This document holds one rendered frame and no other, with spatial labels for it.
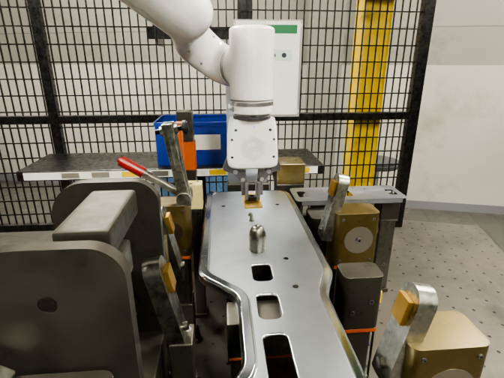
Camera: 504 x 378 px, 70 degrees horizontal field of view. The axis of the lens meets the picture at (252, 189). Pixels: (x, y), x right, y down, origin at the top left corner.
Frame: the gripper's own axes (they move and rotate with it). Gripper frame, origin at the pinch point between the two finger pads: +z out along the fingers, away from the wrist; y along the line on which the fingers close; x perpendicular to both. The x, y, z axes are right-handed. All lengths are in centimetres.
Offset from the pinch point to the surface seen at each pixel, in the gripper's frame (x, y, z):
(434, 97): 234, 178, 4
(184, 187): -1.9, -13.8, -1.3
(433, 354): -43.6, 15.3, 3.3
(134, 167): -1.1, -23.5, -5.6
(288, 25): 54, 16, -36
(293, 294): -26.9, 4.0, 7.3
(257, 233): -14.1, -0.2, 3.4
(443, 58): 234, 181, -28
